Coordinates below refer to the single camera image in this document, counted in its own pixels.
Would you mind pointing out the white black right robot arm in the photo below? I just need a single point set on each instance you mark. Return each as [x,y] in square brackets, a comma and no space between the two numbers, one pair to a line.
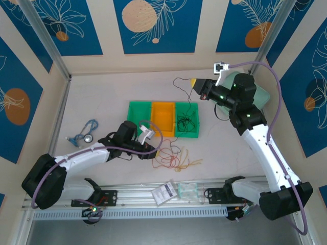
[268,158]

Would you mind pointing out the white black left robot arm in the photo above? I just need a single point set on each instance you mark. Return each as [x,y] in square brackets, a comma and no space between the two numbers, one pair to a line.
[84,158]

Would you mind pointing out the mint green fabric pouch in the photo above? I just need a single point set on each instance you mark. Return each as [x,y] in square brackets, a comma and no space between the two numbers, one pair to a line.
[261,97]

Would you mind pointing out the green plastic bin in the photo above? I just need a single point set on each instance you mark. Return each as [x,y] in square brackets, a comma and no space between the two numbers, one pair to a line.
[134,112]
[195,135]

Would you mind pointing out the white printed card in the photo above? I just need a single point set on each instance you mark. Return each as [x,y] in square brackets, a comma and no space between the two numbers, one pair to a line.
[163,192]

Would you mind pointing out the clear plastic package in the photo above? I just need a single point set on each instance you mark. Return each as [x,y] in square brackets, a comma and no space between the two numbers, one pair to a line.
[189,191]

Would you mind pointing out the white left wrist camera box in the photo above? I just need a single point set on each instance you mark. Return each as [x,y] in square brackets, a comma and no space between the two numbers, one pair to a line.
[146,134]

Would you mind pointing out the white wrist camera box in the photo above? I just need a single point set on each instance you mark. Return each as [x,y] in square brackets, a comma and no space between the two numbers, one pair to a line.
[146,134]
[221,67]

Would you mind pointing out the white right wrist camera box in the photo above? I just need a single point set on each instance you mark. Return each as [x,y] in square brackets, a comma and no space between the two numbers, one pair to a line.
[221,67]

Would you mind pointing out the blue floral wall panel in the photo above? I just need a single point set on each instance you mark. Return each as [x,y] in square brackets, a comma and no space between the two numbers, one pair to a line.
[293,25]
[25,38]
[230,25]
[89,38]
[25,143]
[178,38]
[293,114]

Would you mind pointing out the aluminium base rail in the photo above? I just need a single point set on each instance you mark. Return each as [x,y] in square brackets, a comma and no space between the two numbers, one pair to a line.
[135,197]

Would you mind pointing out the aluminium frame post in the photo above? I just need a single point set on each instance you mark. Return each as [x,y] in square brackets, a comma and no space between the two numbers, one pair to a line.
[270,38]
[46,43]

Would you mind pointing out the aluminium side rail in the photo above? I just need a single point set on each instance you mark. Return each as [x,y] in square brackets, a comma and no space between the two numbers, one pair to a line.
[60,114]

